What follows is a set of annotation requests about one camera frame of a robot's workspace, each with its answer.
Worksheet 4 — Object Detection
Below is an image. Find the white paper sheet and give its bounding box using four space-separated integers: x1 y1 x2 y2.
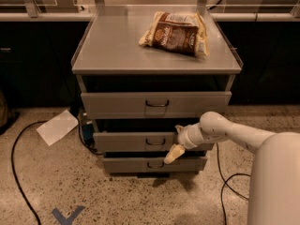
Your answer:
37 110 79 146

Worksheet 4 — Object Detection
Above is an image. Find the blue tape floor marker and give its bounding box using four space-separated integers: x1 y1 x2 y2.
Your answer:
51 205 86 225

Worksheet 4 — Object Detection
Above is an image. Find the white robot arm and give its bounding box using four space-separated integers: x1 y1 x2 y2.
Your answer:
164 112 300 225

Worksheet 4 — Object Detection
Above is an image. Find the black cable right floor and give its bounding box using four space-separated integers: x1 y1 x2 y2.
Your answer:
215 142 252 225

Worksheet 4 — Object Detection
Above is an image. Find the brown snack chip bag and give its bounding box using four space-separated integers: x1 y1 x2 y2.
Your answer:
139 11 209 57

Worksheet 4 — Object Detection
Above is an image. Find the grey top drawer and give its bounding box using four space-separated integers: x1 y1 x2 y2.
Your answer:
82 92 232 119

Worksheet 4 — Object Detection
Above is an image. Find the grey bottom drawer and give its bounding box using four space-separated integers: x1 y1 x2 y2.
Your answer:
102 157 207 173

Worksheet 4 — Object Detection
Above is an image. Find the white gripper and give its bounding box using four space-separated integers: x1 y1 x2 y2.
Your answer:
164 123 207 164

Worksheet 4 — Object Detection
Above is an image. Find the blue power box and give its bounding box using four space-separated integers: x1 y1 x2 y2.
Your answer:
81 111 94 145

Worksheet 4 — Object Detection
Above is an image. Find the black cable left floor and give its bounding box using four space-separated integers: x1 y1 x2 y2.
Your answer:
10 120 49 225

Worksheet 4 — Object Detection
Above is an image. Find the grey drawer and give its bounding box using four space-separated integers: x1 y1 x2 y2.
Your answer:
94 132 177 152
102 157 207 173
82 92 232 119

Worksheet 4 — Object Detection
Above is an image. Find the black cable floor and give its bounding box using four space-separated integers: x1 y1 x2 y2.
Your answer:
215 142 252 225
10 120 49 225

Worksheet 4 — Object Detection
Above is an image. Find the grey metal drawer cabinet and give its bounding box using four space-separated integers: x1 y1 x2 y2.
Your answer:
72 5 242 160

